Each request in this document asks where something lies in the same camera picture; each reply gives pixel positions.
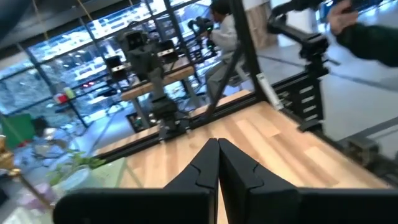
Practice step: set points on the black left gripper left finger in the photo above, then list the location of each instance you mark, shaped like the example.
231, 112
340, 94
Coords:
205, 171

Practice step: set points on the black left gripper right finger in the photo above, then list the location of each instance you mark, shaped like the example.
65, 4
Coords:
239, 174

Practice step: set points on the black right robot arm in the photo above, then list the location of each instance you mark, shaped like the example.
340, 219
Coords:
168, 112

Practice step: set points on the person's forearm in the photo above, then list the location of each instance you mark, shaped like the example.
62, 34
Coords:
370, 43

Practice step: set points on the person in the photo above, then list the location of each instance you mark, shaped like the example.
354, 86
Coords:
227, 37

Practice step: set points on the green potted plant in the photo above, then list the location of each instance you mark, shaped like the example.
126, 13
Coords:
74, 168

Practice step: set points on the green board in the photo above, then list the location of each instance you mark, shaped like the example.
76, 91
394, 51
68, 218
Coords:
17, 130

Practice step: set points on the person's hand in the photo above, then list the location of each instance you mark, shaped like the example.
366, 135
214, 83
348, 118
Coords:
340, 17

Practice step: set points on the black metal table frame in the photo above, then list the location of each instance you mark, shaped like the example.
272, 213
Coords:
245, 46

